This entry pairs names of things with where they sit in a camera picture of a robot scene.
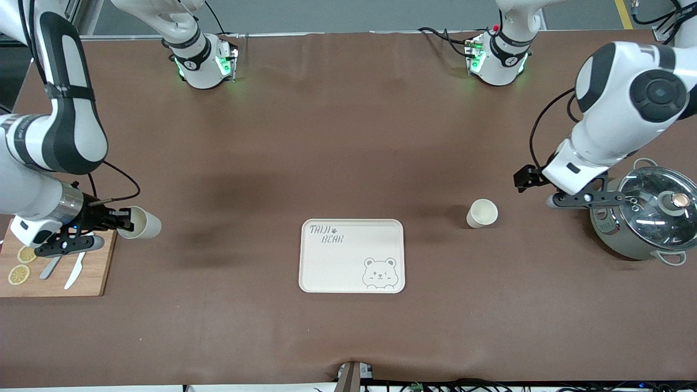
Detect grey electric cooking pot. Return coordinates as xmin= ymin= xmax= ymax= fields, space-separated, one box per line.
xmin=590 ymin=158 xmax=697 ymax=266

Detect wooden cutting board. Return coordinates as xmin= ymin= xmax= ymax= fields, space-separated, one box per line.
xmin=0 ymin=217 xmax=120 ymax=298

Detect aluminium frame profile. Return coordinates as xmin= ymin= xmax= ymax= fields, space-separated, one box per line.
xmin=64 ymin=0 xmax=105 ymax=36
xmin=651 ymin=22 xmax=681 ymax=41

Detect grey plastic knife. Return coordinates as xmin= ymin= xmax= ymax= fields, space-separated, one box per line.
xmin=40 ymin=256 xmax=63 ymax=280

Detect brown table cover mat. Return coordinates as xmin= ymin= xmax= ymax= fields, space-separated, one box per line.
xmin=0 ymin=30 xmax=697 ymax=388

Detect glass pot lid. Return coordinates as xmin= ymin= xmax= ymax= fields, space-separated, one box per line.
xmin=617 ymin=166 xmax=697 ymax=251

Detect cream bear print tray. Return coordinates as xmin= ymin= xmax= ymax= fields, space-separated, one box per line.
xmin=298 ymin=219 xmax=406 ymax=294

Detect white plastic knife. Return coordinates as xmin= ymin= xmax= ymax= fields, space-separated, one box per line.
xmin=64 ymin=252 xmax=88 ymax=290

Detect white IKEA cup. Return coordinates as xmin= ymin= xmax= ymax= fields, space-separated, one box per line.
xmin=117 ymin=206 xmax=162 ymax=240
xmin=466 ymin=199 xmax=499 ymax=229

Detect black left base cables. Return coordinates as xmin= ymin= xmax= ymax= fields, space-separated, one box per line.
xmin=418 ymin=26 xmax=474 ymax=58

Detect metal table clamp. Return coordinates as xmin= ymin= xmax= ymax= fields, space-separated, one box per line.
xmin=337 ymin=360 xmax=374 ymax=392

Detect black right base cable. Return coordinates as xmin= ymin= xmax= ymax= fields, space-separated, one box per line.
xmin=204 ymin=3 xmax=227 ymax=36

